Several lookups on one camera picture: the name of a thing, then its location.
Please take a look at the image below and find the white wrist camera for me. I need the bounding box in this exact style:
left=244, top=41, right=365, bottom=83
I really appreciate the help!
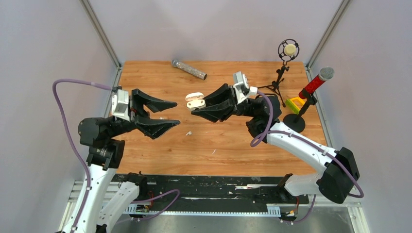
left=111, top=89, right=130, bottom=121
left=232, top=71, right=258, bottom=104

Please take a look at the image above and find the black round-base microphone stand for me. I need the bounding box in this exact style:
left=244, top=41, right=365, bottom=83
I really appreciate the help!
left=283, top=94, right=318, bottom=133

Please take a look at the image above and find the silver glitter microphone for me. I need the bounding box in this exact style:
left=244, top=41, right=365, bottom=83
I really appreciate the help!
left=171, top=59, right=207, bottom=80

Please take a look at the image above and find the red glitter microphone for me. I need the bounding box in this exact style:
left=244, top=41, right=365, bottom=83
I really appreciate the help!
left=298, top=67, right=335, bottom=99

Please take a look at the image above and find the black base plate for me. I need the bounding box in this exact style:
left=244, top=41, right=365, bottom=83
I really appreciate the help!
left=134, top=175, right=312, bottom=213

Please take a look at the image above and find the black tripod microphone stand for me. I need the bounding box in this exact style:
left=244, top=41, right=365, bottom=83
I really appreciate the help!
left=258, top=38, right=300, bottom=107

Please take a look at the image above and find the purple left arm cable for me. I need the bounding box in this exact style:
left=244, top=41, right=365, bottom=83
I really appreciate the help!
left=52, top=79, right=115, bottom=233

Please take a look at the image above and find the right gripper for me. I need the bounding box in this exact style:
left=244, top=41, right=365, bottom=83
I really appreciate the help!
left=190, top=84, right=257, bottom=122

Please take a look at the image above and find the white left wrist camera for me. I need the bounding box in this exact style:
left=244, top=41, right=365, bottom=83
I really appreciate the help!
left=111, top=89, right=130, bottom=121

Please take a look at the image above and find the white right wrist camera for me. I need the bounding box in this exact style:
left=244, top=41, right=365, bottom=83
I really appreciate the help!
left=232, top=71, right=258, bottom=104

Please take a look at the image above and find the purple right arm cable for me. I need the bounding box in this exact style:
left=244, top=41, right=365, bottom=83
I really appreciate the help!
left=249, top=90, right=365, bottom=225

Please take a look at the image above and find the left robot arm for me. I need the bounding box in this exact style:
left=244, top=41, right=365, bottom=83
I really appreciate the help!
left=62, top=88, right=179, bottom=233

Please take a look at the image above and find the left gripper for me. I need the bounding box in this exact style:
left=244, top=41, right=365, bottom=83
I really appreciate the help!
left=108, top=86, right=180, bottom=137

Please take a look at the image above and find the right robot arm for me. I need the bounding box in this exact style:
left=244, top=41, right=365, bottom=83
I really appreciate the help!
left=185, top=83, right=364, bottom=204

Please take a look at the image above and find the yellow green toy block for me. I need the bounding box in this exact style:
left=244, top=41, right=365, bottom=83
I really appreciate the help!
left=285, top=97, right=306, bottom=114

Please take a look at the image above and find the white earbuds charging case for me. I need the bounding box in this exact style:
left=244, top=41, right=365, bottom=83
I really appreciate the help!
left=185, top=92, right=206, bottom=110

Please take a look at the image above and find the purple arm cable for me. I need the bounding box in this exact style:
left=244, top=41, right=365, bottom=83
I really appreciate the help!
left=249, top=90, right=365, bottom=225
left=52, top=79, right=115, bottom=233

